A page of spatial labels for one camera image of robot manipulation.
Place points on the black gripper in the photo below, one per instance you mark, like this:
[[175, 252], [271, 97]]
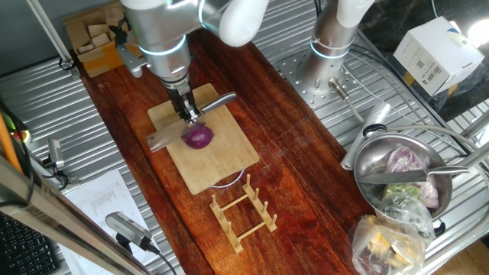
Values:
[[179, 89]]

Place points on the purple onion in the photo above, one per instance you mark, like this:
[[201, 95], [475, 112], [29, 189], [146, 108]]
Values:
[[198, 136]]

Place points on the steel cleaver knife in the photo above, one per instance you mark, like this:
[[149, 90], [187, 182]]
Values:
[[166, 135]]

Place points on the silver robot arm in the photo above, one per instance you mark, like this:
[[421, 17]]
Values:
[[164, 30]]

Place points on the bamboo cutting board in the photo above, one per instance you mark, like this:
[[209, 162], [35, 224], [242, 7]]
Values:
[[225, 160]]

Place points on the glossy wood-grain table mat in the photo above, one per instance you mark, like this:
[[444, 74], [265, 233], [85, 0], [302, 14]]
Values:
[[286, 133]]

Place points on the small wooden block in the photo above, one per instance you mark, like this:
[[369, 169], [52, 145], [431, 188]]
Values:
[[114, 15], [97, 30], [86, 48], [101, 40]]

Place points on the printed paper sheet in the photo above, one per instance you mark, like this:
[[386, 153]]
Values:
[[103, 198]]

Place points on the wooden knife rack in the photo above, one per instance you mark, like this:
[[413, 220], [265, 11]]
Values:
[[229, 229]]

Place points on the silver metal pole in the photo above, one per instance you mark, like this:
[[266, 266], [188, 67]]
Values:
[[49, 34]]

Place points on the polished steel bar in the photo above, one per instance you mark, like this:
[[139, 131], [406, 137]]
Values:
[[57, 217]]

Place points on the orange rod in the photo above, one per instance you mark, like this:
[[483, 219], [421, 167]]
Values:
[[7, 145]]

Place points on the white plastic roll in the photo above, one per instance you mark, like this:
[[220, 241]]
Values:
[[366, 133]]

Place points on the black keyboard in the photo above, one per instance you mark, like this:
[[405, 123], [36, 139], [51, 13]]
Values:
[[23, 248]]

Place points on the steel kitchen knife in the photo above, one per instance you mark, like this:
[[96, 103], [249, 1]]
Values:
[[397, 176]]

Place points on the purple vegetable pieces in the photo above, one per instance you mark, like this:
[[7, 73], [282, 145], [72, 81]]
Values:
[[405, 160]]

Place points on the green vegetable piece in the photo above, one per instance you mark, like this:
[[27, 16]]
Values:
[[401, 189]]

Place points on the clear plastic bag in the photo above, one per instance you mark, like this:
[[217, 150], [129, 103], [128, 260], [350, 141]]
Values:
[[397, 244]]

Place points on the white cardboard box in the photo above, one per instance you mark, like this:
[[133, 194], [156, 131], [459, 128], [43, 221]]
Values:
[[435, 53]]

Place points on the black plastic bag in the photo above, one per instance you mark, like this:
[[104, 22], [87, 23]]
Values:
[[466, 95]]

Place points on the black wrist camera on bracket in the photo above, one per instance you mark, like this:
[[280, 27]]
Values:
[[131, 59]]

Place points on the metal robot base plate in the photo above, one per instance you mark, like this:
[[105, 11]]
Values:
[[290, 68]]

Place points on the silver bar-shaped camera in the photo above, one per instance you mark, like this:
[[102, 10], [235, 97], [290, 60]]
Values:
[[128, 229]]

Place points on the small silver camera on mount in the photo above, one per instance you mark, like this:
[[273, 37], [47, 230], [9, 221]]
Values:
[[56, 153]]

